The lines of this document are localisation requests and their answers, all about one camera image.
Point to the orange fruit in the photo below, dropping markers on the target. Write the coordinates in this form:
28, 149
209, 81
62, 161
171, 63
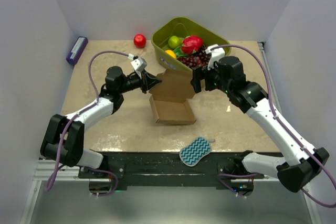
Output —
171, 53

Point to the red dragon fruit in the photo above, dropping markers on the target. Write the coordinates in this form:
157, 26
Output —
191, 44

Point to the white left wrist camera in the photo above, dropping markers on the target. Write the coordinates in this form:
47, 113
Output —
139, 65

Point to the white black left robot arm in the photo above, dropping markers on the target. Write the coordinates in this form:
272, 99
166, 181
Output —
64, 138

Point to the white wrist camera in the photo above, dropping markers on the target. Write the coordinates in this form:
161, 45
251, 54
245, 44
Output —
139, 65
216, 53

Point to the purple grape bunch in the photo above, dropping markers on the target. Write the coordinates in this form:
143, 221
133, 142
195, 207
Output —
197, 59

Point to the purple rectangular box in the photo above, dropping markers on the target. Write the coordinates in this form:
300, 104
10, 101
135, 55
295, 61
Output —
77, 50

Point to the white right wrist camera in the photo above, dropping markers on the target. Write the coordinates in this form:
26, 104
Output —
216, 53

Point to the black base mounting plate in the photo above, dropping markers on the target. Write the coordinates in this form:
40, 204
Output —
163, 169

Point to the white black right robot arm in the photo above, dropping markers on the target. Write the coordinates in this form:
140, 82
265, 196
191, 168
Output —
300, 161

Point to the blue zigzag sponge cloth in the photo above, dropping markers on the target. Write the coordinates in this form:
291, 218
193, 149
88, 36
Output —
195, 151

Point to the red apple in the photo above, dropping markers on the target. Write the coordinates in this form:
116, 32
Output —
139, 40

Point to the green apple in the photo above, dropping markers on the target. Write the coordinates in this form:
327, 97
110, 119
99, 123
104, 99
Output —
174, 42

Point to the brown cardboard paper box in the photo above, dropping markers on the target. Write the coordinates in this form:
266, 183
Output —
169, 99

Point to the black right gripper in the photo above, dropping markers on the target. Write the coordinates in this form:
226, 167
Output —
199, 74

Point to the green plastic tub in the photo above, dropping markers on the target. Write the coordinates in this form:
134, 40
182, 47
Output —
181, 27

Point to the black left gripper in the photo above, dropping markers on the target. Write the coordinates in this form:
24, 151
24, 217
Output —
146, 82

